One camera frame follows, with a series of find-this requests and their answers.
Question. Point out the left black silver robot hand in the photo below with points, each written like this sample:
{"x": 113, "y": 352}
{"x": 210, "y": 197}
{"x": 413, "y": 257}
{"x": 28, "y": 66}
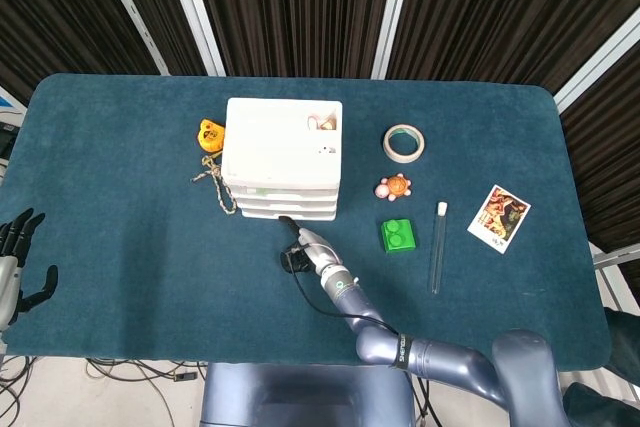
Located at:
{"x": 10, "y": 287}

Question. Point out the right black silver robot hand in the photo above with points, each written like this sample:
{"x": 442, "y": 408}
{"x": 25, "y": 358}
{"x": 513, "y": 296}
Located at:
{"x": 317, "y": 249}

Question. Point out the clear drawer with red pompom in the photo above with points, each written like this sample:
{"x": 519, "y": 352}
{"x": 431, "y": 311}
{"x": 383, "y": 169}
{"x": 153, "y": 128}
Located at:
{"x": 315, "y": 216}

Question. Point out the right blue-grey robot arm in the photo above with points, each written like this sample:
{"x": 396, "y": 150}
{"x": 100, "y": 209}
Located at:
{"x": 440, "y": 362}

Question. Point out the clear drawer with wooden parts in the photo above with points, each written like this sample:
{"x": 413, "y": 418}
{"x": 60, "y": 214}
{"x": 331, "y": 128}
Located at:
{"x": 300, "y": 204}

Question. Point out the clear drawer with die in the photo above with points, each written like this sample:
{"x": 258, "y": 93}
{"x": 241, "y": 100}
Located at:
{"x": 300, "y": 193}

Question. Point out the white plastic drawer cabinet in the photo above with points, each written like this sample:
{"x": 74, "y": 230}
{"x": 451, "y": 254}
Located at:
{"x": 280, "y": 147}

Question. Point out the green building block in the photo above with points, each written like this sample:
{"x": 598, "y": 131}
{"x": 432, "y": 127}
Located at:
{"x": 399, "y": 237}

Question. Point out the tiny white dotted item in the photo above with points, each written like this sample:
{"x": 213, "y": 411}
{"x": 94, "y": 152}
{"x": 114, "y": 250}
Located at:
{"x": 327, "y": 150}

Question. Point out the orange pink turtle toy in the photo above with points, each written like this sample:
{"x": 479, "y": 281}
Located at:
{"x": 397, "y": 186}

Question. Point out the beige masking tape roll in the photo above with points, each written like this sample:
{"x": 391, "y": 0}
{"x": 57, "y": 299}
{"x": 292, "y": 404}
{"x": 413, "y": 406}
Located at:
{"x": 404, "y": 158}

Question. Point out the clear test tube white cap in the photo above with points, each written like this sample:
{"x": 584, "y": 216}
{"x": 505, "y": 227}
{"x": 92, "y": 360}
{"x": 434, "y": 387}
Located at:
{"x": 442, "y": 209}

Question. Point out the blue-grey robot torso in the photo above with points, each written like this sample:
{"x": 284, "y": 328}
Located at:
{"x": 300, "y": 397}

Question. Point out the orange toy figure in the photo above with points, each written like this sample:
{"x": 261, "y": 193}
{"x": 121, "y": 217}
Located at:
{"x": 209, "y": 136}

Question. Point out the blue teal tablecloth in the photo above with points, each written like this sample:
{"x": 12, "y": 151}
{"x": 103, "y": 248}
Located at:
{"x": 125, "y": 147}

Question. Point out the printed photo card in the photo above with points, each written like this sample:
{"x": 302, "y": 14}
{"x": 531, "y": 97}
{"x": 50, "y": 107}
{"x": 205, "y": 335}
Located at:
{"x": 500, "y": 217}

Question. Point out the white metal frame post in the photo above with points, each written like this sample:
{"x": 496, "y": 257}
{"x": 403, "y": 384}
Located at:
{"x": 195, "y": 12}
{"x": 131, "y": 9}
{"x": 395, "y": 12}
{"x": 600, "y": 62}

